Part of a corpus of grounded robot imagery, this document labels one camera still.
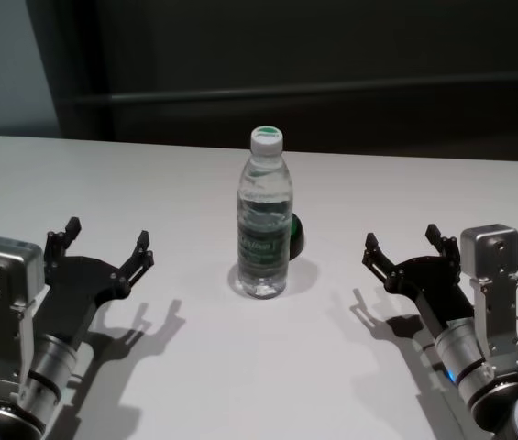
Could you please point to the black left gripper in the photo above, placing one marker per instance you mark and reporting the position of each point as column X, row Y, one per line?
column 75, row 284

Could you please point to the green buzzer button black base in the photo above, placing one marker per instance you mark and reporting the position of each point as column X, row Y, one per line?
column 298, row 238

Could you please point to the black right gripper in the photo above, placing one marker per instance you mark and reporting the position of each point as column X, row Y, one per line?
column 433, row 279

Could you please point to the clear water bottle green label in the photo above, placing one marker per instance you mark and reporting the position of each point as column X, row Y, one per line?
column 263, row 247

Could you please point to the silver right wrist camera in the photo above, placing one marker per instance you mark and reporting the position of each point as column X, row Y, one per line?
column 492, row 252

